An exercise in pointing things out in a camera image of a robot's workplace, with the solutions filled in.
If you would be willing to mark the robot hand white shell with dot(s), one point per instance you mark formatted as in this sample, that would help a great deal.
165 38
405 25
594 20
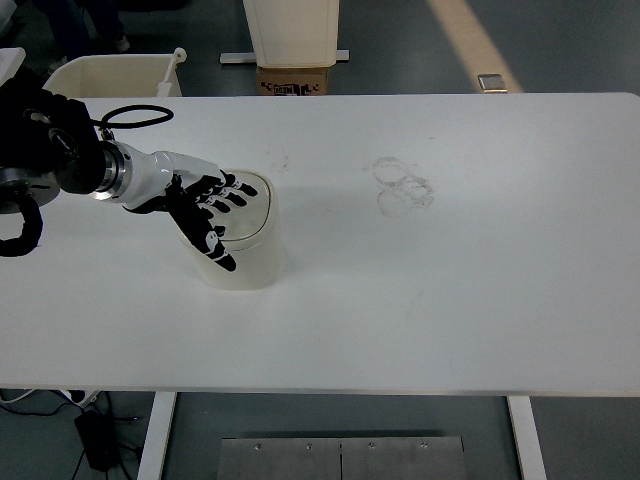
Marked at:
150 172

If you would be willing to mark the cream plastic trash bin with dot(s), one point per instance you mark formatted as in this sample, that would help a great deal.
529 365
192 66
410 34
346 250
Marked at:
250 260

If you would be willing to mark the tall white bin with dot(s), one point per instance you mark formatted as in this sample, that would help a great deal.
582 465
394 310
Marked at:
295 30

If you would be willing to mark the cream plastic crate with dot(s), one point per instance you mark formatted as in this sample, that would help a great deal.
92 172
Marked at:
110 75

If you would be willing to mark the printed cardboard box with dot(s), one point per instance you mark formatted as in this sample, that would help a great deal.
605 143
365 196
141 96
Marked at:
292 82

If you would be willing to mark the person's leg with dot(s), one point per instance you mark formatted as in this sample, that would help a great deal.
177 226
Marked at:
75 20

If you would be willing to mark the white box edge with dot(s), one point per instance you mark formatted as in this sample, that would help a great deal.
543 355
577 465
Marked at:
10 57

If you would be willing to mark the white power strip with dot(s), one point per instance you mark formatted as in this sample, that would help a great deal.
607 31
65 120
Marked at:
82 396

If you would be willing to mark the white table leg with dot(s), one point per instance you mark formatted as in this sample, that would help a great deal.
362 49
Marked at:
529 440
156 435

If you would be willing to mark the black power adapter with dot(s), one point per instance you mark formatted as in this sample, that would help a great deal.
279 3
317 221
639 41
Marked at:
97 440

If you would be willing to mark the grey metal plate with screws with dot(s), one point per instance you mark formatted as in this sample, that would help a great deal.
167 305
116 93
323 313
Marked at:
300 460

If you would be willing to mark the silver floor plate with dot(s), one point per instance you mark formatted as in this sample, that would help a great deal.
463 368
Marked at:
492 82

